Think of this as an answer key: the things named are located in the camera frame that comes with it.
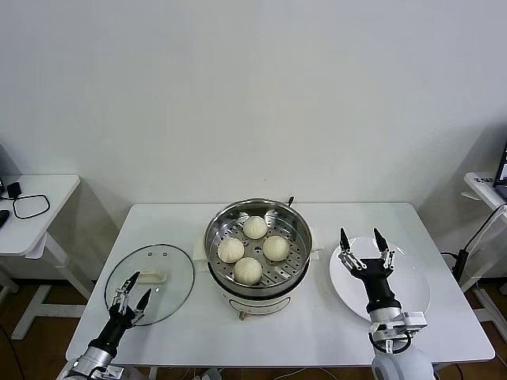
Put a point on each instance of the white electric cooker base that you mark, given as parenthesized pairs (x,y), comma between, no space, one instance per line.
(257,305)

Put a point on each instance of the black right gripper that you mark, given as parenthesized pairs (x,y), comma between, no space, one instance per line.
(378,283)

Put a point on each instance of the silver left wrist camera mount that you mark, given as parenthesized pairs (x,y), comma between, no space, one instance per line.
(113,373)

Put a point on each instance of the white side desk with laptop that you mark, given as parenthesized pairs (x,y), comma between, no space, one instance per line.
(481,188)

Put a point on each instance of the stainless steel steamer basket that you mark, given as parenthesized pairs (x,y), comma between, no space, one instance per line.
(293,229)

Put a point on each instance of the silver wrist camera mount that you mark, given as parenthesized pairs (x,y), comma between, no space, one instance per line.
(414,320)
(113,373)

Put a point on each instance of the black laptop screen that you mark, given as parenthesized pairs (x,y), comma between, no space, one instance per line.
(503,170)

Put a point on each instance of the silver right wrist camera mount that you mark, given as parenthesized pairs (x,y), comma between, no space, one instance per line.
(414,320)

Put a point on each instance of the black desk clamp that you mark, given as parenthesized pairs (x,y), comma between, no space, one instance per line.
(460,265)

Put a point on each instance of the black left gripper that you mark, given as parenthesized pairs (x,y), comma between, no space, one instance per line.
(117,326)

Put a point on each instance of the round white plate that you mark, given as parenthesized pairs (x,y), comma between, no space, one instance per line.
(412,285)

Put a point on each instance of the flat black desk device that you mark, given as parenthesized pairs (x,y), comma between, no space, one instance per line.
(3,217)

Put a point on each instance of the white floor power strip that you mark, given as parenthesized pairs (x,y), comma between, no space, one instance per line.
(212,373)

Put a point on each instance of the dark framed computer monitor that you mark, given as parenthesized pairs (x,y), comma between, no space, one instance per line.
(1,166)

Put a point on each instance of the small black power adapter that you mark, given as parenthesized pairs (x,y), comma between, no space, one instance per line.
(15,189)

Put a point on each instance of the black cooker power plug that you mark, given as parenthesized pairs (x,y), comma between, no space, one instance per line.
(291,200)

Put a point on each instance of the round glass pot lid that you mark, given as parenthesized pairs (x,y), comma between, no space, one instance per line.
(174,289)

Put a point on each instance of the white steamed baozi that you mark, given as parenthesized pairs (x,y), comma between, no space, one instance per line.
(254,227)
(247,271)
(276,248)
(231,250)

